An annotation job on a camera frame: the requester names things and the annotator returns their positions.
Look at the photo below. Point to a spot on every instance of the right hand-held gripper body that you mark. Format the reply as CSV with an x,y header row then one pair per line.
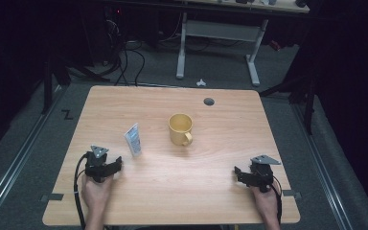
x,y
262,174

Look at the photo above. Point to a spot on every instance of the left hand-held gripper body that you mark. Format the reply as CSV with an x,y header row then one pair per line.
x,y
96,166

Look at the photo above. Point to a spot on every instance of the person's left hand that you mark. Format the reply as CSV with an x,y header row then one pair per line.
x,y
95,193

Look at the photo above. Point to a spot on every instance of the person's right hand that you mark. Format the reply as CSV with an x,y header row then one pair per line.
x,y
266,202

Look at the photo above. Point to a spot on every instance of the grey tape strip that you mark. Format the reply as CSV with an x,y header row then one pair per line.
x,y
292,194
52,197

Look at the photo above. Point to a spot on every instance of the yellow mug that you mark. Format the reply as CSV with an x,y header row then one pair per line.
x,y
180,129

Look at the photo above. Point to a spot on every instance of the grey table grommet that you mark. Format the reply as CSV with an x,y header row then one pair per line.
x,y
209,102

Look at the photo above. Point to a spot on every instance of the black metal stand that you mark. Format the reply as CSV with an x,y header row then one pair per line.
x,y
48,83
308,96

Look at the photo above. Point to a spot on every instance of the crumpled white paper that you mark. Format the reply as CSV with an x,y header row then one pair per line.
x,y
201,83

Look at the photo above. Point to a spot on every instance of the red object under desk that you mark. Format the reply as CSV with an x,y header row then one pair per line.
x,y
275,45

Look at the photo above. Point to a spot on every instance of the dark computer tower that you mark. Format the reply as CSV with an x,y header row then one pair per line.
x,y
113,28

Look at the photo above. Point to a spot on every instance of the dark object on desk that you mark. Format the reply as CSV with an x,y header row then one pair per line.
x,y
301,3

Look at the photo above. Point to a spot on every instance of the metal floor rail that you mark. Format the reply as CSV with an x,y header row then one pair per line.
x,y
326,172
16,159

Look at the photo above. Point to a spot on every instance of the grey desk frame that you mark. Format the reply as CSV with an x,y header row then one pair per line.
x,y
220,30

